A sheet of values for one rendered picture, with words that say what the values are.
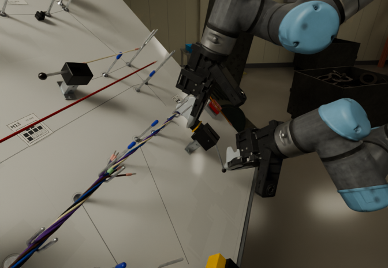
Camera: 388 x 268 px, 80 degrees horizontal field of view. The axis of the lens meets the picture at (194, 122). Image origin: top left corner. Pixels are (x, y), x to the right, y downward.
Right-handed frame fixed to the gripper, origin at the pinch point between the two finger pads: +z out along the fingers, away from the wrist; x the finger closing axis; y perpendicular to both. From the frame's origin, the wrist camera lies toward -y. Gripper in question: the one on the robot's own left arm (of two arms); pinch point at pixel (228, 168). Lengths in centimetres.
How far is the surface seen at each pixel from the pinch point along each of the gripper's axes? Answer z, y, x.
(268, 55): 257, 358, -386
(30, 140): -5.6, 1.7, 46.5
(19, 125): -5.4, 4.3, 48.4
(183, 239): -2.4, -16.2, 16.6
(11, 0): 1, 36, 56
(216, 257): -11.7, -18.9, 14.9
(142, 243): -4.8, -15.8, 26.4
